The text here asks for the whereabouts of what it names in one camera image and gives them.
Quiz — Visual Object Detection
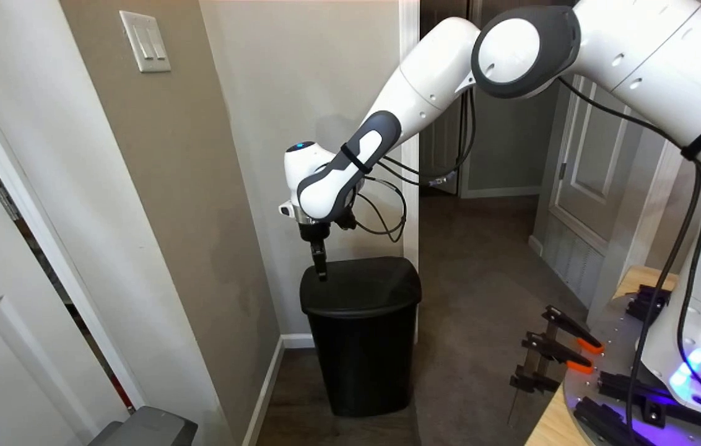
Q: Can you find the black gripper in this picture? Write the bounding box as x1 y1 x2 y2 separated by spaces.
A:
300 219 329 280

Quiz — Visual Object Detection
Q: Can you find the black plastic trash bin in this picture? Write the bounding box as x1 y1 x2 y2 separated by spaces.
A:
300 257 420 419

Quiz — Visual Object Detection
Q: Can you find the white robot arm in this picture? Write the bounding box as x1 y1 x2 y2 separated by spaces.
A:
282 0 701 410

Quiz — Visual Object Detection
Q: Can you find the grey box corner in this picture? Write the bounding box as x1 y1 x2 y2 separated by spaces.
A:
90 405 198 446

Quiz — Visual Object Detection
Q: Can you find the black orange clamp lower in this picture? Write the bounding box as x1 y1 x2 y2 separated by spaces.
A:
510 331 594 390

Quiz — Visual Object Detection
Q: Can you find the black orange clamp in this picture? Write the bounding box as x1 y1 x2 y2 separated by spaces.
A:
542 305 605 353
510 331 594 390

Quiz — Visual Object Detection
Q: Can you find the black orange clamp upper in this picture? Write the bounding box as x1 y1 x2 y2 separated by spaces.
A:
542 305 605 353

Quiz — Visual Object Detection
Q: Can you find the white panel door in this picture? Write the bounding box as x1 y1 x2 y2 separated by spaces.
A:
0 134 128 446

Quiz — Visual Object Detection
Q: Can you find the white wall light switch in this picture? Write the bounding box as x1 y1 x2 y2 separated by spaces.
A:
120 9 170 73

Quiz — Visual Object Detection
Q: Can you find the white door with lever handle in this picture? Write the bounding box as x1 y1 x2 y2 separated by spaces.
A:
538 76 667 317

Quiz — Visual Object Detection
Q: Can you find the grey metal base plate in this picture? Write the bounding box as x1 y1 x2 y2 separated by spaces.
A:
562 284 701 446

